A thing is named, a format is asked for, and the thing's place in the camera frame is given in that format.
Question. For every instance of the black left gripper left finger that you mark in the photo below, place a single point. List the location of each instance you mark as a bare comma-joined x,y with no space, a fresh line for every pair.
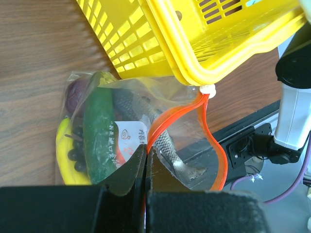
115,205

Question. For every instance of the peach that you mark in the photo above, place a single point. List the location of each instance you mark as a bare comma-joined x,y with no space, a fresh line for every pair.
74,92

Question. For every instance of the black grape bunch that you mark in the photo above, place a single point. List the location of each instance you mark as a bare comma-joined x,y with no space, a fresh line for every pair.
77,153

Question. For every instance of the green cucumber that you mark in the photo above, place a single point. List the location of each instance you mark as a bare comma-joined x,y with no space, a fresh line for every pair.
99,131

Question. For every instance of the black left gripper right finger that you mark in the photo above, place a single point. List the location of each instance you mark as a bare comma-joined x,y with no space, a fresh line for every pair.
172,208

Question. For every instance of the yellow plastic basket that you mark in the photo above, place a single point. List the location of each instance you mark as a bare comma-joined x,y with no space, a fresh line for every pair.
197,41

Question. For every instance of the yellow banana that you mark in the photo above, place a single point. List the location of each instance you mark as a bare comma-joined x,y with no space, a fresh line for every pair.
66,167

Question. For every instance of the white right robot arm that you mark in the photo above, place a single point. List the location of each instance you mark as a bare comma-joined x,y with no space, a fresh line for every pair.
293,70

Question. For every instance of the clear zip bag orange zipper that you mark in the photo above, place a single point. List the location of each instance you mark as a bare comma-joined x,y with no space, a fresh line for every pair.
184,116

